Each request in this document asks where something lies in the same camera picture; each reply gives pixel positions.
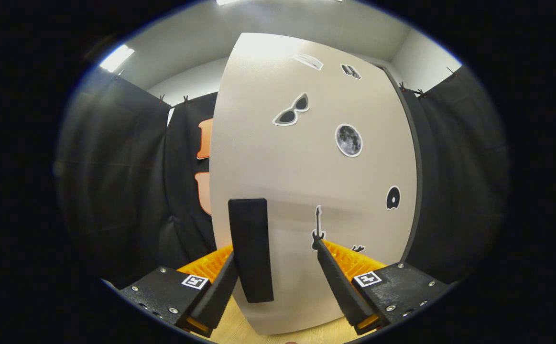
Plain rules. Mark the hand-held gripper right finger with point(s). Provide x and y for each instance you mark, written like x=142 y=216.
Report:
x=340 y=286

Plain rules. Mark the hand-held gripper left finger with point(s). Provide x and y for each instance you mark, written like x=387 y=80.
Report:
x=220 y=296

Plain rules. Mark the dark grey shoe cabinet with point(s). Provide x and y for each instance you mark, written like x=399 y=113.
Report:
x=419 y=167

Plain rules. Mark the white shoe cabinet door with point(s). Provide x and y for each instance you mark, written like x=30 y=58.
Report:
x=268 y=143

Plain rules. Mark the black backdrop cloth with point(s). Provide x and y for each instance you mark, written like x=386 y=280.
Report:
x=115 y=191

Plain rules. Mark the row of black cloth clips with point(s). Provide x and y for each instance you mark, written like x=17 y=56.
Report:
x=420 y=92

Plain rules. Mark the narrow ceiling light strip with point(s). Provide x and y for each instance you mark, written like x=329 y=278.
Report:
x=116 y=58

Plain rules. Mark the large ceiling light panel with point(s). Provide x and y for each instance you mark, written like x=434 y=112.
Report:
x=225 y=2

